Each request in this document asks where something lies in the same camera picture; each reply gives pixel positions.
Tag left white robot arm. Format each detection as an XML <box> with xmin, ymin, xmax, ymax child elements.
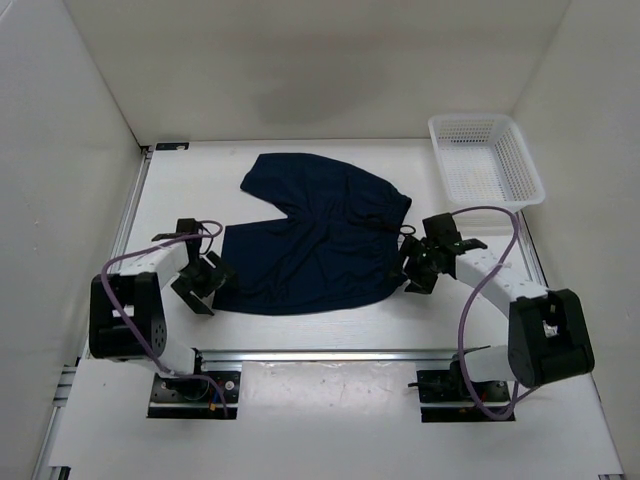
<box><xmin>88</xmin><ymin>218</ymin><xmax>237</xmax><ymax>400</ymax></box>

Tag aluminium front rail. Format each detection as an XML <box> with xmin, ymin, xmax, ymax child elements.
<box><xmin>201</xmin><ymin>349</ymin><xmax>457</xmax><ymax>363</ymax></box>

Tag white plastic mesh basket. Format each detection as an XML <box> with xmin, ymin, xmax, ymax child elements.
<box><xmin>428</xmin><ymin>113</ymin><xmax>546</xmax><ymax>213</ymax></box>

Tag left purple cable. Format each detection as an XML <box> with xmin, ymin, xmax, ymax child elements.
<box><xmin>100</xmin><ymin>219</ymin><xmax>230</xmax><ymax>416</ymax></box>

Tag navy blue shorts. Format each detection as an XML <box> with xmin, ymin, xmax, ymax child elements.
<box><xmin>213</xmin><ymin>153</ymin><xmax>412</xmax><ymax>316</ymax></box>

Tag black label strip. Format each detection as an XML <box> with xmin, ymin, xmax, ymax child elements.
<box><xmin>155</xmin><ymin>142</ymin><xmax>190</xmax><ymax>151</ymax></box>

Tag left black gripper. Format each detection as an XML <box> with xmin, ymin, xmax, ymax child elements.
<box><xmin>171</xmin><ymin>251</ymin><xmax>237</xmax><ymax>314</ymax></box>

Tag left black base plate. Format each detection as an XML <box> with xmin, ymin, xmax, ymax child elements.
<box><xmin>147</xmin><ymin>371</ymin><xmax>241</xmax><ymax>420</ymax></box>

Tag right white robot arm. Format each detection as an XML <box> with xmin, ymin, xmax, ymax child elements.
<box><xmin>393</xmin><ymin>213</ymin><xmax>595</xmax><ymax>400</ymax></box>

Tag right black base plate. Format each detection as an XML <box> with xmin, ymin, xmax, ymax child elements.
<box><xmin>407</xmin><ymin>370</ymin><xmax>511</xmax><ymax>423</ymax></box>

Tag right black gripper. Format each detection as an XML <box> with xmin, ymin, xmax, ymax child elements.
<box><xmin>384</xmin><ymin>234</ymin><xmax>440</xmax><ymax>295</ymax></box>

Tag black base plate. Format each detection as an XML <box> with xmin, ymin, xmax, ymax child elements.
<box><xmin>147</xmin><ymin>371</ymin><xmax>241</xmax><ymax>420</ymax></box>
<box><xmin>407</xmin><ymin>370</ymin><xmax>511</xmax><ymax>423</ymax></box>

